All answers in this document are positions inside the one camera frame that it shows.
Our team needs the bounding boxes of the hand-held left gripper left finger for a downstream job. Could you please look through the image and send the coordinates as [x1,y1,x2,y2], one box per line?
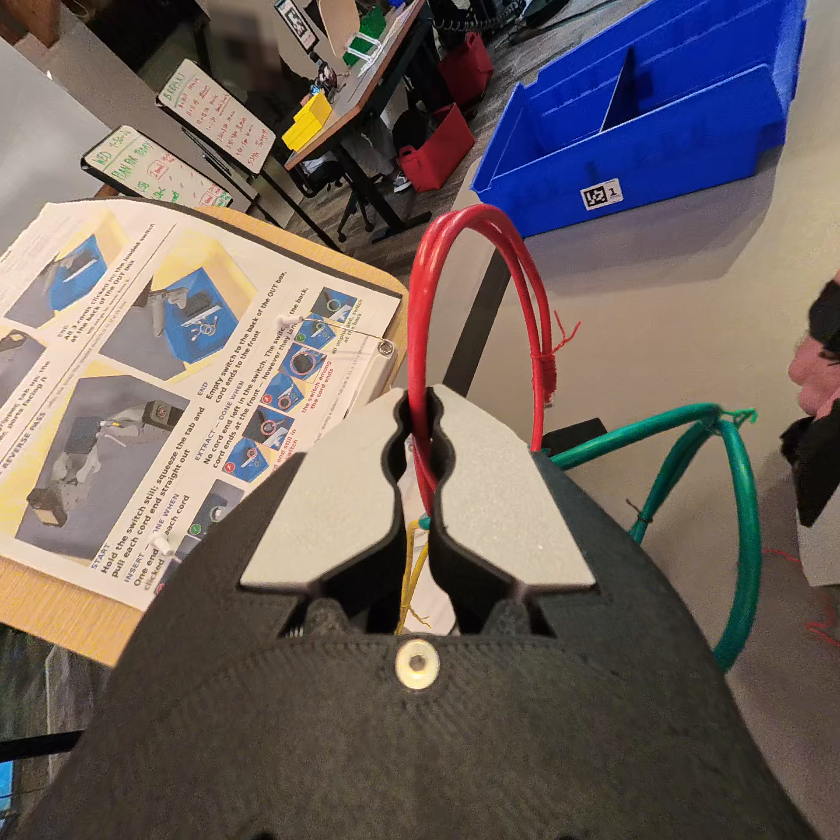
[241,387,413,635]

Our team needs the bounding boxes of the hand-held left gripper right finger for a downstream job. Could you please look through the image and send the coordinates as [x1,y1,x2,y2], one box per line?
[430,385,597,635]

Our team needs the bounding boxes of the green ethernet cable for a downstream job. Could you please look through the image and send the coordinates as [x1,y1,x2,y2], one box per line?
[548,402,763,673]

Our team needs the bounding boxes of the yellow ethernet cable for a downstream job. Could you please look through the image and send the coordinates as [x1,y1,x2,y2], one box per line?
[394,518,434,636]

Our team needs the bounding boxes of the red ethernet cable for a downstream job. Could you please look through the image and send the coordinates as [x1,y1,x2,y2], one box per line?
[407,203,581,514]

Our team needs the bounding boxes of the person's right hand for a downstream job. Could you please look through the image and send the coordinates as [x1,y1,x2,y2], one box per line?
[787,338,838,417]

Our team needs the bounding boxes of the white sheet clip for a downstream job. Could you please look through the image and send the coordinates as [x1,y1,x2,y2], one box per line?
[348,338,399,408]

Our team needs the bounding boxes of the printed instruction sheet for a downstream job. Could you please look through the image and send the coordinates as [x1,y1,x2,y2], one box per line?
[0,200,403,611]

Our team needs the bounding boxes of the blue plastic bin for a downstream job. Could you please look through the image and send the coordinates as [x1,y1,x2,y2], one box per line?
[469,0,808,238]

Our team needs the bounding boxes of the red bag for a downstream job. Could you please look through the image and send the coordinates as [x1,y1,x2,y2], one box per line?
[438,31,494,109]
[397,104,476,193]

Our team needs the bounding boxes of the small whiteboard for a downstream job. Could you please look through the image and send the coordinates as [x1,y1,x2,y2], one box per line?
[157,59,277,175]
[82,126,234,210]

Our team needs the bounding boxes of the yellow plastic bins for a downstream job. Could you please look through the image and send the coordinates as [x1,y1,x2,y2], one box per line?
[282,92,334,151]

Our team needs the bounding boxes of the wooden desk with black legs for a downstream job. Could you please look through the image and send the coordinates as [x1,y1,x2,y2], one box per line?
[282,0,434,245]

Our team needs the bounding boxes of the green plastic parts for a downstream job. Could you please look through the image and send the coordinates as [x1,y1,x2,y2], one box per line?
[343,7,389,67]

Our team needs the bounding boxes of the black and white marker tag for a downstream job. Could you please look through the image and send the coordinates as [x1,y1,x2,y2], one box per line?
[274,0,320,51]

